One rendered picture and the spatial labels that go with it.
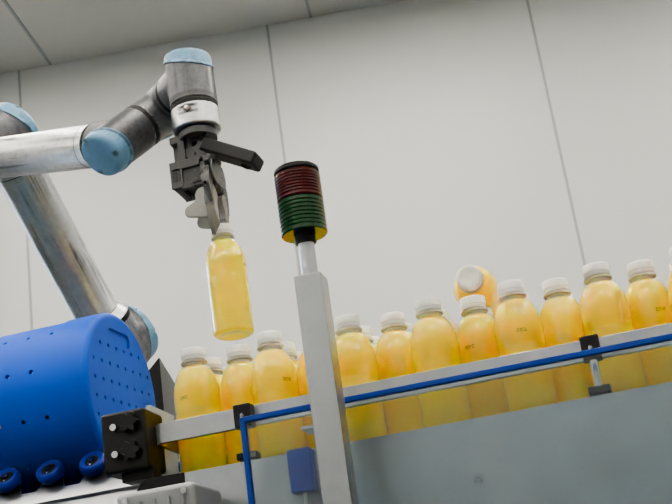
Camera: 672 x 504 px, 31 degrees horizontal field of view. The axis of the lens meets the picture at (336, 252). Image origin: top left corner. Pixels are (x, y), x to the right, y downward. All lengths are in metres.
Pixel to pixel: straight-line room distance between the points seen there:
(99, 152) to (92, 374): 0.50
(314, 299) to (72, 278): 1.39
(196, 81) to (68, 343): 0.57
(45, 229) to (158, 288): 2.27
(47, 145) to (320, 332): 1.01
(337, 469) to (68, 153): 1.07
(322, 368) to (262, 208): 3.59
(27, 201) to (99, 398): 0.95
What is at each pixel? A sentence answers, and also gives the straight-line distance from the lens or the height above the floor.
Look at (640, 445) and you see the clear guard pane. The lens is 1.60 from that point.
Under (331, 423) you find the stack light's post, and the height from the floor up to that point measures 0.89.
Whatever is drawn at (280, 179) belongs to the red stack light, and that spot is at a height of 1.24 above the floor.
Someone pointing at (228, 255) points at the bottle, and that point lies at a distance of 2.13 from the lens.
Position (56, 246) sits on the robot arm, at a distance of 2.89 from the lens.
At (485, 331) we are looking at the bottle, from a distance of 1.80.
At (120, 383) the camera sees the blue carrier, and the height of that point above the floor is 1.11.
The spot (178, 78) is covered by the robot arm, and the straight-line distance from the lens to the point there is 2.28.
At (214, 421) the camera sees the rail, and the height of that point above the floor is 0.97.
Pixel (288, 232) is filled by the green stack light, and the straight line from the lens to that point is 1.63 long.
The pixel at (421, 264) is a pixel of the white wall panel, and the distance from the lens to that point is 4.97.
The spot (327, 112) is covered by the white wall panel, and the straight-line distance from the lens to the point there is 5.27.
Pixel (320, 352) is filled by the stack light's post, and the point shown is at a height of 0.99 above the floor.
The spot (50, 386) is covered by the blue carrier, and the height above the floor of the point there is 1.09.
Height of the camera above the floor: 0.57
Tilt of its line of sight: 20 degrees up
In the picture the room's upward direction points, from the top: 8 degrees counter-clockwise
